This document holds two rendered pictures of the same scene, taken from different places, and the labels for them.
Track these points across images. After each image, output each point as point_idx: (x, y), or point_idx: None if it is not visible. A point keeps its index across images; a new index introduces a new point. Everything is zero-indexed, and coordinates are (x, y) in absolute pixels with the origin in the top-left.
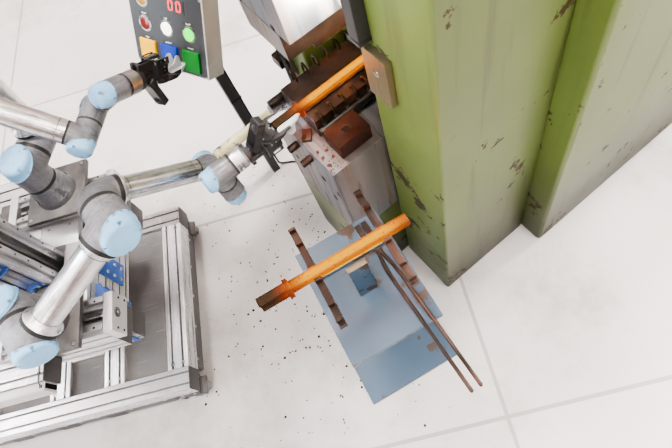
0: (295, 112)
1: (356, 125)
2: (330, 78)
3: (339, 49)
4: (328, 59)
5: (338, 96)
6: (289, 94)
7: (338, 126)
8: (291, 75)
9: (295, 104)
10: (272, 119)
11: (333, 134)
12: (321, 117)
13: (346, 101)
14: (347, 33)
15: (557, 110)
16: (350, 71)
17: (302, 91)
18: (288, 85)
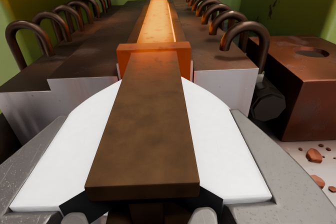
0: (177, 58)
1: (308, 42)
2: (147, 13)
3: (99, 16)
4: (91, 28)
5: (205, 23)
6: (55, 73)
7: (295, 57)
8: (17, 51)
9: (138, 46)
10: (67, 164)
11: (329, 69)
12: (268, 35)
13: (234, 19)
14: None
15: None
16: (167, 5)
17: (98, 54)
18: (22, 74)
